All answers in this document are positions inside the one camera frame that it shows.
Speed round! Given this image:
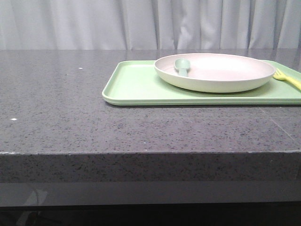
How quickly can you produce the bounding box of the light green rectangular tray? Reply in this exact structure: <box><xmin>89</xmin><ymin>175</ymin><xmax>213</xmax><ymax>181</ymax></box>
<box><xmin>102</xmin><ymin>60</ymin><xmax>301</xmax><ymax>106</ymax></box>

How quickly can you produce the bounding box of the pale green spoon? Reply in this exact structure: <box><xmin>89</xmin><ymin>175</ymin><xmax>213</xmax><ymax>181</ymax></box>
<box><xmin>174</xmin><ymin>58</ymin><xmax>190</xmax><ymax>77</ymax></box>

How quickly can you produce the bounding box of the beige round plate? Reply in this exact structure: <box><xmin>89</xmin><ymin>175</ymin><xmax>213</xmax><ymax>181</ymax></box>
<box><xmin>154</xmin><ymin>53</ymin><xmax>276</xmax><ymax>93</ymax></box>

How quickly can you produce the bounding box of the yellow plastic fork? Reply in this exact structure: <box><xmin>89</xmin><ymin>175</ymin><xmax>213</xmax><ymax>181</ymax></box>
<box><xmin>273</xmin><ymin>69</ymin><xmax>301</xmax><ymax>90</ymax></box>

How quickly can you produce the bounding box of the white pleated curtain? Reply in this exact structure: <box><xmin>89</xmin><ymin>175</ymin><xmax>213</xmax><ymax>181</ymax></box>
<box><xmin>0</xmin><ymin>0</ymin><xmax>301</xmax><ymax>50</ymax></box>

